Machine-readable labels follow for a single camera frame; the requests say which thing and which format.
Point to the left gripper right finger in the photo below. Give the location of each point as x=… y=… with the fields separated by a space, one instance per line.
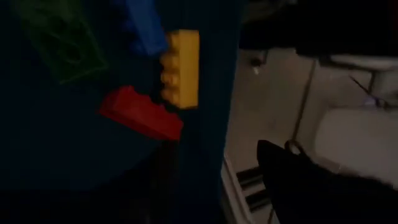
x=311 y=193

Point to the blue plastic brick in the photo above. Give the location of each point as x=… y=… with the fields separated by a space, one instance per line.
x=146 y=28

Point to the green plastic brick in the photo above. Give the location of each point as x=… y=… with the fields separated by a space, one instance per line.
x=65 y=46

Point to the yellow plastic brick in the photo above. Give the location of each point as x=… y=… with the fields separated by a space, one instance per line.
x=186 y=68

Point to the black desk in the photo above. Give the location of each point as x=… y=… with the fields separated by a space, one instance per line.
x=326 y=25

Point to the red plastic brick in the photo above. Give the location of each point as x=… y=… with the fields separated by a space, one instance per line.
x=136 y=112

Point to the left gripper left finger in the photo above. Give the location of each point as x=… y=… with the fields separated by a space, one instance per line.
x=168 y=193

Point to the blue plastic bin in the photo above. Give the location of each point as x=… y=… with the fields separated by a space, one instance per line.
x=62 y=155

